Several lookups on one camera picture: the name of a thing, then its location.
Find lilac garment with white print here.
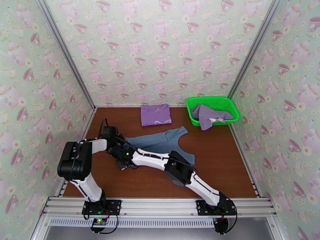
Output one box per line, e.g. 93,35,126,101
198,104,234,131

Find slotted white cable tray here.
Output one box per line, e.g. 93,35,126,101
48,217,217,228

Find aluminium corner post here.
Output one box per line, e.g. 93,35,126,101
227,0,286,98
34,0,97,110

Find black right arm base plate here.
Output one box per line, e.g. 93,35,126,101
196,199,237,216

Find aluminium side rail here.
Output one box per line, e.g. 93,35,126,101
228,123,262,197
56,108,97,197

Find purple T-shirt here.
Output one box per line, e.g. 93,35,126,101
140,104,172,127

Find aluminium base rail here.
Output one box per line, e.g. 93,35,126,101
41,196,278,218

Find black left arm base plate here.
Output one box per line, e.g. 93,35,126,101
82,199,122,215

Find green plastic laundry basket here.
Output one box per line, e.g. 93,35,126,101
186,96,240,127

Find controller board with green light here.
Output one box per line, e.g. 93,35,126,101
91,218,108,228

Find grey-blue tank top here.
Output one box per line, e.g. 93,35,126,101
124,126,196,166

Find black round controller housing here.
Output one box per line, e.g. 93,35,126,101
214,218,229,234

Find black base cable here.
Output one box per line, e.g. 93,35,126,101
84,214,120,234
220,200,238,234

